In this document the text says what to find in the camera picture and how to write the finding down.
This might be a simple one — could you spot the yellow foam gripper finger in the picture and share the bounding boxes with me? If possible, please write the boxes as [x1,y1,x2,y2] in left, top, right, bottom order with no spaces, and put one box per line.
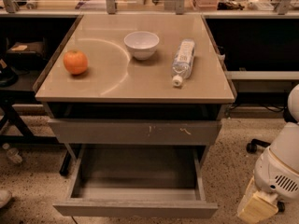
[237,177,278,224]

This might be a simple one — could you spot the grey drawer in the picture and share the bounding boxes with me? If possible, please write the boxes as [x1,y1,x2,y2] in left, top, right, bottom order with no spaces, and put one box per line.
[48,119,221,146]
[53,145,218,218]

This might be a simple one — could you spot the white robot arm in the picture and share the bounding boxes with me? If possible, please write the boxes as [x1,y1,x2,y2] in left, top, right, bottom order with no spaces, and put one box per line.
[237,85,299,224]

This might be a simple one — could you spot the grey drawer cabinet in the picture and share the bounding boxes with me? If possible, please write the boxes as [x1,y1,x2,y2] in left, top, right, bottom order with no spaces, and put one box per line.
[36,14,235,158]

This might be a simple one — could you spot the clear plastic water bottle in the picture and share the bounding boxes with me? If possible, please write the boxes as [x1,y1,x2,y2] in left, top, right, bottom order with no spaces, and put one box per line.
[171,39,195,87]

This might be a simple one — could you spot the white bowl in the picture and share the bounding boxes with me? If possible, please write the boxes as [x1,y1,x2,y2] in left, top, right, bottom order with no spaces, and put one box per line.
[124,31,160,61]

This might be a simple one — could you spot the orange fruit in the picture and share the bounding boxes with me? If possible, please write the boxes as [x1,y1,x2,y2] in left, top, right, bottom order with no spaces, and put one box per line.
[63,49,88,76]

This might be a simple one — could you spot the plastic bottle on floor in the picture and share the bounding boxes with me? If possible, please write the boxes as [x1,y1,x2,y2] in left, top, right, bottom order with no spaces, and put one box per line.
[2,143,23,164]

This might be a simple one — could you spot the white shoe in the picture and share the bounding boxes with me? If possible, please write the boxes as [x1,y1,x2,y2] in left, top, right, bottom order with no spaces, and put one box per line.
[0,189,12,208]

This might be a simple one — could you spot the black bag on shelf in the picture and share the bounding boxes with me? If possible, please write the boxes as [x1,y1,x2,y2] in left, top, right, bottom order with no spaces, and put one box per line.
[5,41,47,70]

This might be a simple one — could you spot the black table frame legs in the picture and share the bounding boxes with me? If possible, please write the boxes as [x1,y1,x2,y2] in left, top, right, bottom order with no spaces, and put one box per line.
[0,96,73,176]

